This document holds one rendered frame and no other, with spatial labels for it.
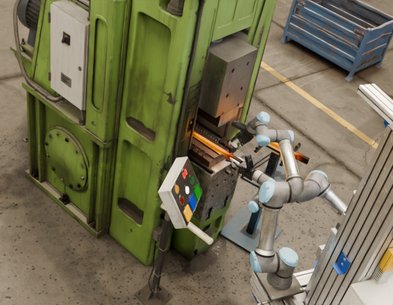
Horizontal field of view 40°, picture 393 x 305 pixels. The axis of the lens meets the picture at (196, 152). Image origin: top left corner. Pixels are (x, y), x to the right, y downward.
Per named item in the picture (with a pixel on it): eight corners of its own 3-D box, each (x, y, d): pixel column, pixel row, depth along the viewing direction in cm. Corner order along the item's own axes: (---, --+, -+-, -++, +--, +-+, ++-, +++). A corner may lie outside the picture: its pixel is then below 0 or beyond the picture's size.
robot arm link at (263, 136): (277, 140, 312) (275, 124, 317) (259, 140, 309) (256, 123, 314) (273, 147, 318) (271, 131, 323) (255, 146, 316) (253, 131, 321)
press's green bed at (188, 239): (220, 239, 447) (231, 198, 418) (190, 263, 423) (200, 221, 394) (172, 202, 472) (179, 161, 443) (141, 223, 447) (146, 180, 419)
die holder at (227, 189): (232, 198, 418) (245, 154, 391) (200, 221, 394) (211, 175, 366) (179, 161, 443) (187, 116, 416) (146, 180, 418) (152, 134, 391)
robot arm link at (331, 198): (358, 249, 337) (297, 186, 336) (364, 235, 348) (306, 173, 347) (372, 242, 329) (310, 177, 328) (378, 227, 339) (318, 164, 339)
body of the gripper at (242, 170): (236, 173, 367) (250, 182, 362) (238, 163, 362) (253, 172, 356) (242, 168, 372) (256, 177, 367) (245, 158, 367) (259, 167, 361)
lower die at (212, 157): (226, 157, 384) (228, 148, 379) (208, 169, 371) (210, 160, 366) (182, 128, 403) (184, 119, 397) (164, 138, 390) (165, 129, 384)
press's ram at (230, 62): (251, 98, 365) (266, 45, 340) (215, 118, 340) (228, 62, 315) (205, 70, 384) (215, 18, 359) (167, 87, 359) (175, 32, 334)
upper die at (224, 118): (236, 117, 362) (239, 104, 356) (217, 127, 349) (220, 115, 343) (190, 88, 381) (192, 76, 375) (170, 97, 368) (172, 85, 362)
